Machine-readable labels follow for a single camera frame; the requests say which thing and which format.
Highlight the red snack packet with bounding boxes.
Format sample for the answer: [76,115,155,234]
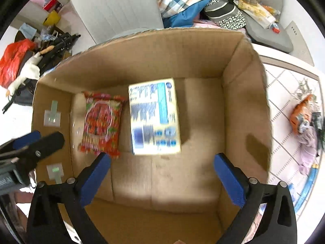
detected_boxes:
[78,91,126,158]

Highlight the grey office chair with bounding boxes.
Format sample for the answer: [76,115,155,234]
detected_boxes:
[70,0,164,44]

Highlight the yellow patterned tissue box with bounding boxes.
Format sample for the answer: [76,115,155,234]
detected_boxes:
[235,0,275,29]

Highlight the white blue carton pack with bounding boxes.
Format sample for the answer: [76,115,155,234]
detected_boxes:
[128,78,181,155]

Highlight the black white patterned hat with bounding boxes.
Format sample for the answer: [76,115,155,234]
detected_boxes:
[204,0,246,30]

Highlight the black stroller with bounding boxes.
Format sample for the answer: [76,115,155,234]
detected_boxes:
[2,25,81,113]

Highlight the lilac soft cloth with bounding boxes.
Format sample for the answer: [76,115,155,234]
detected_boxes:
[297,126,318,175]

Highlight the blue long stick packet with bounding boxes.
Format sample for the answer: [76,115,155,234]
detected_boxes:
[294,163,319,213]

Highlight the white goose plush toy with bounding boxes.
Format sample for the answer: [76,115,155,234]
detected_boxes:
[5,45,54,97]

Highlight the orange panda snack packet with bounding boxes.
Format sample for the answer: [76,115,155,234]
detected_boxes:
[289,94,313,135]

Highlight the red plastic bag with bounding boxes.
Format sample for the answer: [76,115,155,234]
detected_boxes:
[0,39,36,89]

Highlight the grey cushioned chair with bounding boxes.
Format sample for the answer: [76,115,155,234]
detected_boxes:
[238,0,293,53]

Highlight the yellow bucket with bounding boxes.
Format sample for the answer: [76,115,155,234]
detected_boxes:
[43,11,61,26]

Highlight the black snack packet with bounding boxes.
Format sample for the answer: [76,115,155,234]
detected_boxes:
[312,112,324,142]

